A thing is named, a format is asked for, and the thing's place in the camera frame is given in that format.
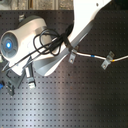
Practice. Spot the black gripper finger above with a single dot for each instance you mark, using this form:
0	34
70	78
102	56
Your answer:
11	85
31	82

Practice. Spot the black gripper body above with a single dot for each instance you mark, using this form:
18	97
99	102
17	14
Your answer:
19	69

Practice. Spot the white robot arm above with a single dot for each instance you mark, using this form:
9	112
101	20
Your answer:
35	46

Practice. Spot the black robot wiring loops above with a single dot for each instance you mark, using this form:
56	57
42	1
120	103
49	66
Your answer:
46	41

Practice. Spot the black perforated breadboard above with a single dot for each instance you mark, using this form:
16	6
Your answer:
82	94

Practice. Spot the left metal cable clip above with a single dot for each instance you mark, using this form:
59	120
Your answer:
73	54

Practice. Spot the metal cable clip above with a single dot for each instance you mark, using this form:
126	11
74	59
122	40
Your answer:
73	54
108	60

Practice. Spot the right metal cable clip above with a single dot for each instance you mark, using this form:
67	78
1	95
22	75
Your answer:
108	60

